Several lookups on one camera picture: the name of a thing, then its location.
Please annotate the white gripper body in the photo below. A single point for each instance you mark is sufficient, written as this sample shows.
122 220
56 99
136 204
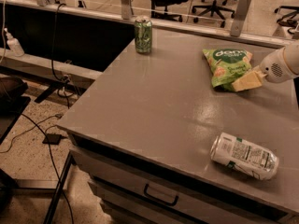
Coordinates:
274 66

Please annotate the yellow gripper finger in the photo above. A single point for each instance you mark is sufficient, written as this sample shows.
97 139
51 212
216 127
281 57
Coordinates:
251 80

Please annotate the green rice chip bag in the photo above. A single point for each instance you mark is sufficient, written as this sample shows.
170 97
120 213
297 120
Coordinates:
227 65

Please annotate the green soda can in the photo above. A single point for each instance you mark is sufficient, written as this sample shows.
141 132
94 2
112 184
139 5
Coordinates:
143 34

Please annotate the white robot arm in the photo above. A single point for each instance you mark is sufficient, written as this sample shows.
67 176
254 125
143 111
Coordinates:
295 46

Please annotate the white crushed soda can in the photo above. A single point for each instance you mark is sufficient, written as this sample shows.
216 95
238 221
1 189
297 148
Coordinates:
245 157

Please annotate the black chair base right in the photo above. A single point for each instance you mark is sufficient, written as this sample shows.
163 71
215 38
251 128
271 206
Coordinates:
288 19

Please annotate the grey drawer cabinet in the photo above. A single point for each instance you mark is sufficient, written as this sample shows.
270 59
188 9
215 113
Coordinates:
134 191

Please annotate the black power adapter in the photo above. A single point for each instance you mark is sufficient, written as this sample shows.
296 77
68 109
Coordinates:
52 139

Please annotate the black table leg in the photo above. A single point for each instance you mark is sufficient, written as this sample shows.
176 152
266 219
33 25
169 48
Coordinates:
58 192

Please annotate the black chair far left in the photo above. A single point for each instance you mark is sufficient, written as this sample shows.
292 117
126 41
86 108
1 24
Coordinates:
12 103

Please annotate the clear sanitizer bottle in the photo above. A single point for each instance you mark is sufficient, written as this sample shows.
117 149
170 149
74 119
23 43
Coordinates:
14 44

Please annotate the grey metal bracket right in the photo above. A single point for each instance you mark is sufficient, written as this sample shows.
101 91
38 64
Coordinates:
240 16

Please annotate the grey metal bracket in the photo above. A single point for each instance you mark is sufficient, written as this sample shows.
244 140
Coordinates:
240 16
126 9

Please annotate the black drawer handle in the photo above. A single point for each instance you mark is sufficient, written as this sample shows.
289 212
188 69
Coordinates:
160 194

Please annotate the grey metal bracket middle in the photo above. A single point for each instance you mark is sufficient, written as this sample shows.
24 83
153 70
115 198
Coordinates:
126 9

